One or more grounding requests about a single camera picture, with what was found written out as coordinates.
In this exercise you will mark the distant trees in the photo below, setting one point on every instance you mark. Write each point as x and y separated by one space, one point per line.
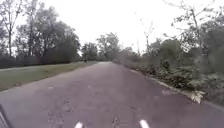
100 48

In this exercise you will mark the grass strip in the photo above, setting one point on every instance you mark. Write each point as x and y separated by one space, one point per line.
23 75

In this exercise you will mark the grey asphalt path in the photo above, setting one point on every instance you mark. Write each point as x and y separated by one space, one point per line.
103 90

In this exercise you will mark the row of trees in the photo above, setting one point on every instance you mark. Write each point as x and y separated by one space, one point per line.
46 40

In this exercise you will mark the bushes along path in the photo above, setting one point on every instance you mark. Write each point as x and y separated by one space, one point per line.
180 63

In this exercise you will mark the robot's own part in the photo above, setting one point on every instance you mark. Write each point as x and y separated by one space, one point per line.
144 124
78 125

